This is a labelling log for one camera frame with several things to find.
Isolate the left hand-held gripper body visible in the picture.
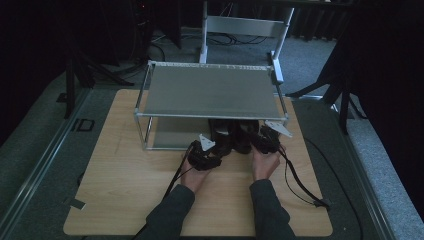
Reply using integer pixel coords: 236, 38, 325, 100
187, 133, 223, 172

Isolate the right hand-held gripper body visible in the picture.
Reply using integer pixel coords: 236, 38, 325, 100
253, 120, 294, 155

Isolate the two-tier metal shoe rack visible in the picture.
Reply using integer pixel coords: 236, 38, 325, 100
133, 59, 290, 152

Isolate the person's left hand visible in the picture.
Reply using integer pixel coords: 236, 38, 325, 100
179, 159, 213, 195

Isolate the person's right hand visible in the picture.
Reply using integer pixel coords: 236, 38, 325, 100
250, 144, 287, 183

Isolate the black tripod stand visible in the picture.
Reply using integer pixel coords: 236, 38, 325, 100
285, 43, 368, 135
55, 49, 135, 120

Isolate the white metal stand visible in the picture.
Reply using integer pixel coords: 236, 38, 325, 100
198, 1, 295, 84

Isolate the grey tape piece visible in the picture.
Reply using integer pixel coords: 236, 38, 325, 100
62, 196, 87, 211

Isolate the dark equipment with red light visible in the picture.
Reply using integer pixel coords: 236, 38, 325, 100
131, 0, 155, 63

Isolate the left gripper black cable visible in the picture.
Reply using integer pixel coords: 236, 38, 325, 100
132, 142, 196, 240

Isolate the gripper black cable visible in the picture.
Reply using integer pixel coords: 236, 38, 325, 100
132, 142, 196, 240
279, 148, 332, 210

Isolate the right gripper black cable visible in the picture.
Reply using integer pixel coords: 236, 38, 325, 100
279, 148, 332, 210

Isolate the long black floor cable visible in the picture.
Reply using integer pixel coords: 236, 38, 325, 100
303, 137, 364, 234

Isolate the tangle of black floor cables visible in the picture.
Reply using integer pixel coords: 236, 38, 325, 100
206, 31, 269, 47

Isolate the aluminium floor rail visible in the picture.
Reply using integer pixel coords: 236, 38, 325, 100
0, 87, 92, 234
331, 99, 398, 240

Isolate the black rectangular floor frame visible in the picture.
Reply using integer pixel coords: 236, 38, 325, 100
70, 117, 96, 133

